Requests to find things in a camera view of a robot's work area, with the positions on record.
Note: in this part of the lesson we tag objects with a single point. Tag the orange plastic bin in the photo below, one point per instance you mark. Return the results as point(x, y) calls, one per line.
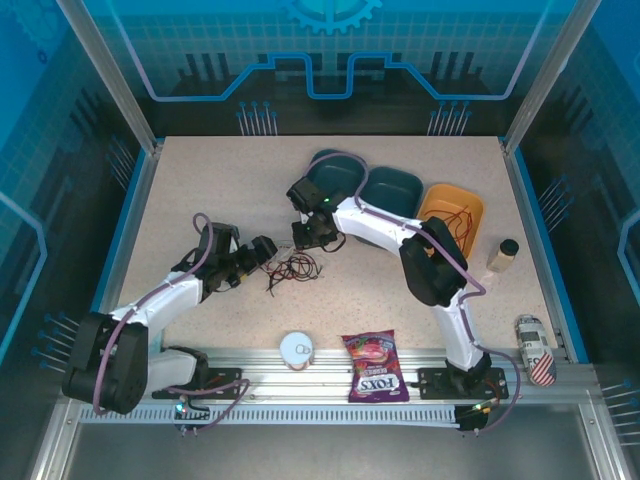
point(450, 197)

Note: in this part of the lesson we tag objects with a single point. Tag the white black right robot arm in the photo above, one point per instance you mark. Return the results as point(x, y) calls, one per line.
point(380, 227)

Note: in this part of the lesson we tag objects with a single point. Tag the silver pull-tab tin can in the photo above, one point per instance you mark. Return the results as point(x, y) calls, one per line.
point(296, 349)

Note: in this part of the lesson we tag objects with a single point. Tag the spice bottle with black lid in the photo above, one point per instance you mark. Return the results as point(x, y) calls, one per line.
point(501, 257)

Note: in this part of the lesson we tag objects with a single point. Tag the aluminium frame post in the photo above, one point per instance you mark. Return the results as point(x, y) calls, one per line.
point(110, 70)
point(552, 70)

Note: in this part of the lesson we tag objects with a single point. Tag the purple Fox's candy bag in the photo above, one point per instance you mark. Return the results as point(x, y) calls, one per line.
point(375, 365)

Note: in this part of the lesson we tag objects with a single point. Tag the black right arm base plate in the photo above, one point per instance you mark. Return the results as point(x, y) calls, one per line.
point(432, 382)

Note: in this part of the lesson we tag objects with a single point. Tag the teal plastic bin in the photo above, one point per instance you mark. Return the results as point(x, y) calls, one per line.
point(335, 175)
point(392, 192)

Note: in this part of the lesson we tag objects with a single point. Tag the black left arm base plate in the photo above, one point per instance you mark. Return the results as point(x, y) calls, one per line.
point(227, 377)

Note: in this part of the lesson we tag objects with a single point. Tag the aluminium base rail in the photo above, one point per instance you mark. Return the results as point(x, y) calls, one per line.
point(327, 372)

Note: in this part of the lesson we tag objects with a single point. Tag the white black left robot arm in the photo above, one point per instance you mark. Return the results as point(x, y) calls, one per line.
point(165, 300)

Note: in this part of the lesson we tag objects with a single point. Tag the black connector module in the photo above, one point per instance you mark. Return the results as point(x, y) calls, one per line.
point(192, 416)
point(470, 419)

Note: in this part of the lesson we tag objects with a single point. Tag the striped drink can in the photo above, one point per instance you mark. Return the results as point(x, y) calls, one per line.
point(535, 350)

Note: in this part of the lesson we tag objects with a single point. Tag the pale green calculator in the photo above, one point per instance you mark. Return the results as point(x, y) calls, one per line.
point(155, 345)

